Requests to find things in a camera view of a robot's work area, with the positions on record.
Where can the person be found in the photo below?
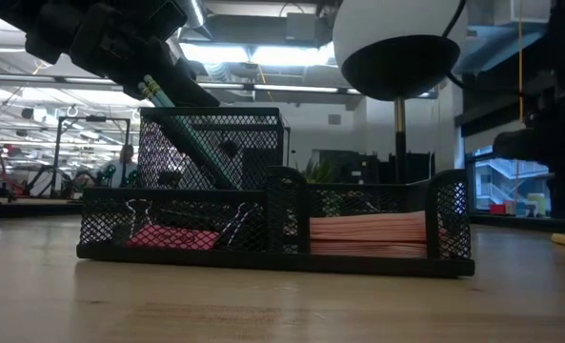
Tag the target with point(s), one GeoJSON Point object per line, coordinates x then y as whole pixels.
{"type": "Point", "coordinates": [120, 167]}

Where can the ceiling light panel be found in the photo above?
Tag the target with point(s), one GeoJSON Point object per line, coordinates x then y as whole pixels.
{"type": "Point", "coordinates": [263, 53]}

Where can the black cabinets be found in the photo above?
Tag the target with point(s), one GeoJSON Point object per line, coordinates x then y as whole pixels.
{"type": "Point", "coordinates": [358, 167]}

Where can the potted succulent plant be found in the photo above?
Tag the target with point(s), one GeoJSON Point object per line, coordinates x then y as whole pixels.
{"type": "Point", "coordinates": [317, 172]}

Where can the pink eraser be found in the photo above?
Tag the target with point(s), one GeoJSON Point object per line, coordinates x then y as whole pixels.
{"type": "Point", "coordinates": [172, 237]}

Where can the white globe table lamp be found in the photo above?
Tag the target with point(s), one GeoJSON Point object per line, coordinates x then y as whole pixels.
{"type": "Point", "coordinates": [396, 62]}

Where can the pale green container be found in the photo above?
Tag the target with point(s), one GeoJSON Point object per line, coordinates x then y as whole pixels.
{"type": "Point", "coordinates": [538, 204]}

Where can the black mesh desk organizer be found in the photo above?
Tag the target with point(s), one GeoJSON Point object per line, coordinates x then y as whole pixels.
{"type": "Point", "coordinates": [272, 262]}

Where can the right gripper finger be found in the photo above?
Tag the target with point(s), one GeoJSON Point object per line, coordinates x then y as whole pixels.
{"type": "Point", "coordinates": [520, 145]}
{"type": "Point", "coordinates": [496, 102]}

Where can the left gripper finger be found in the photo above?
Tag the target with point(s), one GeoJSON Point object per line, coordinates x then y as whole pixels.
{"type": "Point", "coordinates": [167, 81]}

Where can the silver ventilation duct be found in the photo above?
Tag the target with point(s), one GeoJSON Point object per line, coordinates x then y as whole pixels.
{"type": "Point", "coordinates": [195, 12]}

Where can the linear ceiling light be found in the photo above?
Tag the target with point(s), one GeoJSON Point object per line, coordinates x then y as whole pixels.
{"type": "Point", "coordinates": [291, 88]}

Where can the slim black gantry frame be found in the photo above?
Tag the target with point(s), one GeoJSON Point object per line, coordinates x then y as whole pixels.
{"type": "Point", "coordinates": [94, 119]}

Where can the pink sticky note pad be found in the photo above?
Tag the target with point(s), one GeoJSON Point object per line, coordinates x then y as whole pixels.
{"type": "Point", "coordinates": [368, 233]}

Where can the red box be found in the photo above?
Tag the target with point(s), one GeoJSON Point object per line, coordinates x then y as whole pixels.
{"type": "Point", "coordinates": [498, 209]}

